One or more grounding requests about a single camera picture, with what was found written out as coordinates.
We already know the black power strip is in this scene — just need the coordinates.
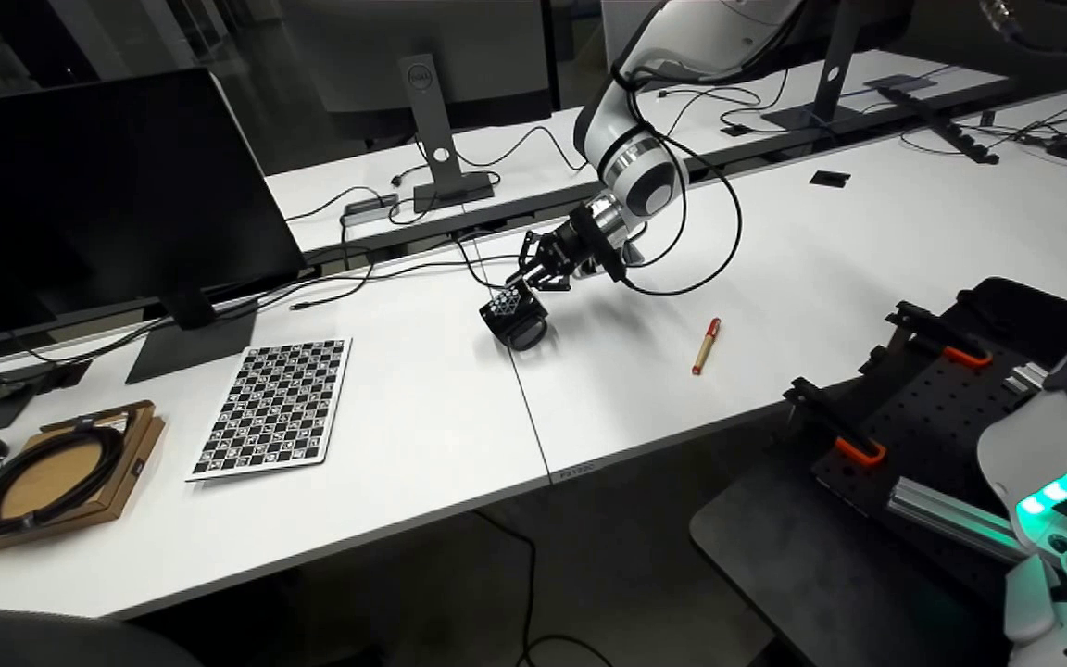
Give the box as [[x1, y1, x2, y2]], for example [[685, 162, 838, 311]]
[[874, 87, 1001, 167]]

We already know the grey docking hub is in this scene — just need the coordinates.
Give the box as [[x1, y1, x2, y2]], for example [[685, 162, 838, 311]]
[[340, 193, 402, 229]]

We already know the red pen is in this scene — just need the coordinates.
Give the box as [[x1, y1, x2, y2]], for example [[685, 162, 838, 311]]
[[691, 317, 722, 377]]

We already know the black mug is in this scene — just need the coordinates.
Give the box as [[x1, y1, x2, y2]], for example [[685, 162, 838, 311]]
[[479, 285, 551, 352]]

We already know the flat cardboard box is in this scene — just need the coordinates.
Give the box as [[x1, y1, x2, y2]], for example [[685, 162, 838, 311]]
[[0, 399, 167, 554]]

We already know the monitor with grey stand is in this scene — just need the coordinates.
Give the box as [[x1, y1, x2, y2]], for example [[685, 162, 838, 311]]
[[276, 0, 560, 215]]

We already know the black clamp with orange handle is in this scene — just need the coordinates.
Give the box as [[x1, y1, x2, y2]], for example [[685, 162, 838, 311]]
[[784, 376, 888, 468], [884, 300, 995, 370]]

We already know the checkerboard calibration sheet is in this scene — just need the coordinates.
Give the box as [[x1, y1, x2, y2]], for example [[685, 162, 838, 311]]
[[185, 337, 353, 483]]

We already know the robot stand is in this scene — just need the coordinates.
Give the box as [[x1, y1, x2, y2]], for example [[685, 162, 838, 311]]
[[688, 275, 1067, 667]]

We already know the coil of black cable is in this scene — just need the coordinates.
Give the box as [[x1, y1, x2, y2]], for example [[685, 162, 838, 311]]
[[0, 423, 128, 537]]

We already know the monitor with black stand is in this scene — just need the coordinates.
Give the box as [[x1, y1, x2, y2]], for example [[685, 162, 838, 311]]
[[759, 0, 916, 132]]

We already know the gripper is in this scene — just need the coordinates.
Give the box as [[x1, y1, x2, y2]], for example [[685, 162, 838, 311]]
[[506, 209, 629, 297]]

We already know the large black monitor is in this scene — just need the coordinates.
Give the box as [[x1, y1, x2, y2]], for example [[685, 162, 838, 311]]
[[0, 67, 308, 386]]

